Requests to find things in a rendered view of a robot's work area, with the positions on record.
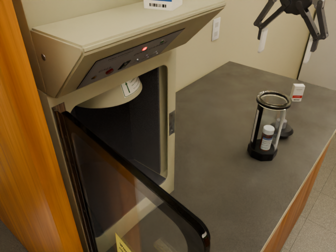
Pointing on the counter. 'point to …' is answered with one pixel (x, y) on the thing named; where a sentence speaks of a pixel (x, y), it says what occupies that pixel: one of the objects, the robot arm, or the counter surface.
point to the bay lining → (130, 123)
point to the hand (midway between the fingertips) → (283, 53)
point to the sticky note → (121, 245)
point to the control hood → (111, 38)
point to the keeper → (171, 122)
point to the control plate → (98, 65)
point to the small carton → (162, 4)
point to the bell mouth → (115, 95)
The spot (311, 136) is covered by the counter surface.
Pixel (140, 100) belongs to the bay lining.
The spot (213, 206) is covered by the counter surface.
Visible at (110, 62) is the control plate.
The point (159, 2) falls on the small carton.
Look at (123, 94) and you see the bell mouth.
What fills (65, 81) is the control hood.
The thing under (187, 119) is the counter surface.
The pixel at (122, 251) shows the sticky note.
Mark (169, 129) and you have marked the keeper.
